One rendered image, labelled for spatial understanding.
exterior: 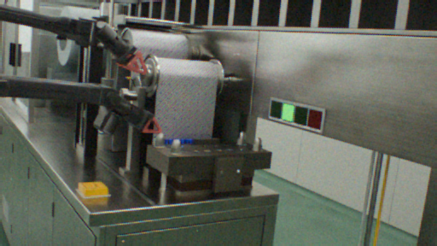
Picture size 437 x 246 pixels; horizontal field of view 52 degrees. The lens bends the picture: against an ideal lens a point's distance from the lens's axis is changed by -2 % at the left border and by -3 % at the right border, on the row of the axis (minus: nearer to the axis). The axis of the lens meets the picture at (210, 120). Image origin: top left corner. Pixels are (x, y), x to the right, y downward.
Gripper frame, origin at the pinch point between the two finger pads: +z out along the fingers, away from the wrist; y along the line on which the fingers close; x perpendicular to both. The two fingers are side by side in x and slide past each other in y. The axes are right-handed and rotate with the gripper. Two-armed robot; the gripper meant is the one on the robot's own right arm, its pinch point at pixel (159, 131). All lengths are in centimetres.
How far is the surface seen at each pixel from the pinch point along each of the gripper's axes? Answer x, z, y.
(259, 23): 51, 9, 6
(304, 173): 52, 274, -190
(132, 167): -15.7, 2.7, -7.7
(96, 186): -24.6, -14.6, 11.5
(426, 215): 15, 45, 73
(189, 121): 8.3, 8.4, 0.3
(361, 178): 66, 265, -118
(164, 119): 4.3, -0.6, 0.2
